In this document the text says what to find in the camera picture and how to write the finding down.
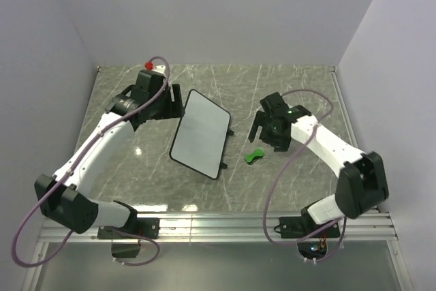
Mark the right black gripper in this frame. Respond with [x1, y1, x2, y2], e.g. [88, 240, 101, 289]
[249, 110, 291, 152]

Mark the green whiteboard eraser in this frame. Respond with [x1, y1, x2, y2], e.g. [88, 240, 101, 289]
[244, 148, 264, 165]

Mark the white board black frame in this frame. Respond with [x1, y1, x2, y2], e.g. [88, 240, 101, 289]
[169, 89, 234, 180]

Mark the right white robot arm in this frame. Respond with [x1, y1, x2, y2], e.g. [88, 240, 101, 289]
[248, 105, 389, 236]

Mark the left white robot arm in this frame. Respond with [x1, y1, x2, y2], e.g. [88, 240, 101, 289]
[35, 84, 184, 238]

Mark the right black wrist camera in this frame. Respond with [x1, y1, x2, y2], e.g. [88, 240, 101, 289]
[260, 92, 290, 117]

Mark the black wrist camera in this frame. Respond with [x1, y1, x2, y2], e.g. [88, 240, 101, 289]
[135, 70, 166, 98]
[260, 92, 290, 117]

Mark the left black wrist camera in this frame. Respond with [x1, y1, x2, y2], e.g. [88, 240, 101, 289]
[135, 70, 166, 98]

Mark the aluminium right side rail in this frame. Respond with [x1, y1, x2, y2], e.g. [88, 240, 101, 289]
[328, 66, 358, 148]

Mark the aluminium rail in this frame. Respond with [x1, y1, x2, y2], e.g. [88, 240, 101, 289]
[38, 211, 398, 243]
[328, 66, 358, 148]

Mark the aluminium front rail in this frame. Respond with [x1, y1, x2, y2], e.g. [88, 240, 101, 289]
[38, 211, 398, 243]

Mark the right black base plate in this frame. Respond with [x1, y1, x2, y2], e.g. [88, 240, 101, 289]
[273, 216, 341, 239]

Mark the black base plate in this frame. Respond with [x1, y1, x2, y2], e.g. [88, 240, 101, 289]
[97, 217, 160, 240]
[273, 216, 341, 239]

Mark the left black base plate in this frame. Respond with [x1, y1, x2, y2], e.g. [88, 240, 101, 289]
[97, 217, 160, 240]

